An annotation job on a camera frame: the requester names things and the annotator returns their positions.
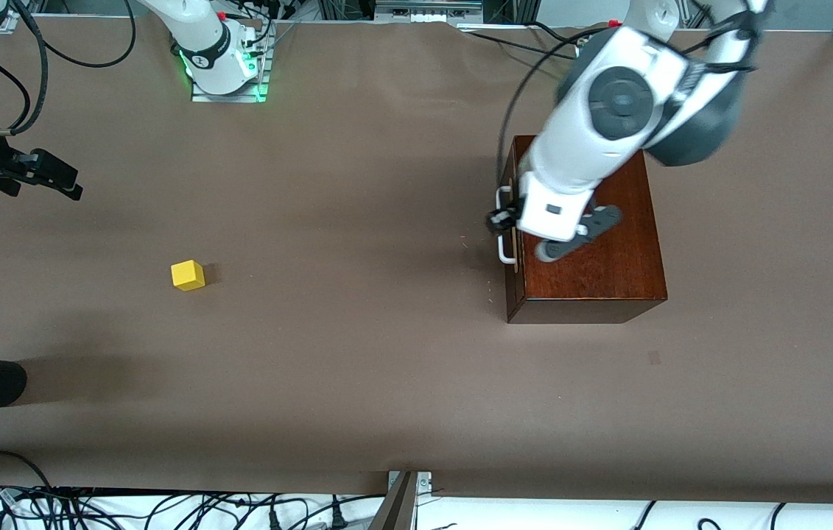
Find brown table cover sheet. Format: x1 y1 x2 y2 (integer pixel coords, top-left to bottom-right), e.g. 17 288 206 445
0 15 833 505

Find white metal drawer handle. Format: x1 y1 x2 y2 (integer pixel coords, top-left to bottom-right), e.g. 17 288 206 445
497 185 519 264

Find tan handle backing strip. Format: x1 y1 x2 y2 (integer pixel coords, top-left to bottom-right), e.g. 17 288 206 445
508 177 522 273

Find grey connector strip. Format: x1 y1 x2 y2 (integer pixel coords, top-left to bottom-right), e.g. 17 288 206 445
374 0 484 22

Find aluminium arm base plate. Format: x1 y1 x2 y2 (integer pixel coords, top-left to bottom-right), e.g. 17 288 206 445
190 44 271 104

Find black cable with plug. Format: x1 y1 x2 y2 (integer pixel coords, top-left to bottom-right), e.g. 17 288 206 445
225 495 286 530
306 493 387 530

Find small aluminium mounting plate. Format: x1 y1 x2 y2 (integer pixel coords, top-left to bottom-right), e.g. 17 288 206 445
387 471 432 492

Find dark brown wooden cabinet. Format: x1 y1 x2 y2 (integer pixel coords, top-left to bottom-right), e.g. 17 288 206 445
505 134 669 325

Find dark metal strut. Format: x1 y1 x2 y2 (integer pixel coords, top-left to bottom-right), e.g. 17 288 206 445
367 472 418 530

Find yellow block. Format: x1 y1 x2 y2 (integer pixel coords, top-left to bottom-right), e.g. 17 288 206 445
170 260 205 292

